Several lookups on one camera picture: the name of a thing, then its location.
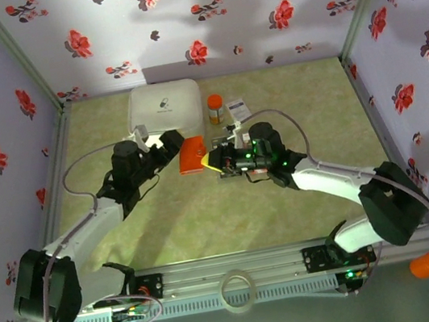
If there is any black VIP credit card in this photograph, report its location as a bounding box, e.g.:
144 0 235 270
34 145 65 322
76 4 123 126
210 135 233 151

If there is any orange card holder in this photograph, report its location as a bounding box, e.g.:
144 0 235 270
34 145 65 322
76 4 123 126
173 133 210 178

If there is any white paper packet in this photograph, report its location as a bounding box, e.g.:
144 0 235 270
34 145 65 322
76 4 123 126
224 97 254 127

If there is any orange capped pill bottle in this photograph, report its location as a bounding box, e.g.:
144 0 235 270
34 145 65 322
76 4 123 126
205 93 227 127

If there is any white medicine case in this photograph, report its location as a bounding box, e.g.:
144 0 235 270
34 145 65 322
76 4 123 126
122 76 208 150

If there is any clear tape roll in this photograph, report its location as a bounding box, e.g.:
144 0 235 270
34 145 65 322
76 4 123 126
218 267 260 316

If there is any small green circuit board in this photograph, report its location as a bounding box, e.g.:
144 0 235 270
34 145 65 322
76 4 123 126
114 305 151 322

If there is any small black controller board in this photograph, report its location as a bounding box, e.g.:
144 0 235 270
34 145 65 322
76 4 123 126
336 266 373 296

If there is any lilac left arm cable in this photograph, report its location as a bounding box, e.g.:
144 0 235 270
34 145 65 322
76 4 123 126
17 137 171 322

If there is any aluminium frame side rail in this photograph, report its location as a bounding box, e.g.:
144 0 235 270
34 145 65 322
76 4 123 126
339 47 429 234
17 103 98 274

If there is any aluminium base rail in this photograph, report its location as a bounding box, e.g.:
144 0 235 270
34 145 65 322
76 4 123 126
44 220 429 319

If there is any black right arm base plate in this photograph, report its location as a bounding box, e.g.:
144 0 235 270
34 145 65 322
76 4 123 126
300 236 379 278

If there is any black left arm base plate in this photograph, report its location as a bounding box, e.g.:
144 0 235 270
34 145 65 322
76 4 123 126
89 270 168 312

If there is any white slotted cable duct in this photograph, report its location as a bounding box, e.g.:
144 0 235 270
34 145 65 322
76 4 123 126
65 274 340 322

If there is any lilac wire loop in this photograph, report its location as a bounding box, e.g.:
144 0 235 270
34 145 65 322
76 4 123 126
105 287 166 322

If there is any aluminium frame post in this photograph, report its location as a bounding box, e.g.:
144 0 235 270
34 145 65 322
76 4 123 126
330 0 413 65

